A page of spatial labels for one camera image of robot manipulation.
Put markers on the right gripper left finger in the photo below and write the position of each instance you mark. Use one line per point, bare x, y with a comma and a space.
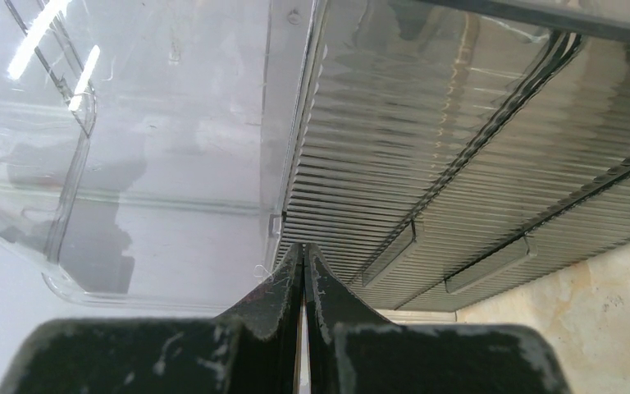
252, 347

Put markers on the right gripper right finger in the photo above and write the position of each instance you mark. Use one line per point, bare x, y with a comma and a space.
355, 349

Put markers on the clear acrylic makeup organizer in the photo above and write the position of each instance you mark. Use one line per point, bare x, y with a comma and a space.
167, 154

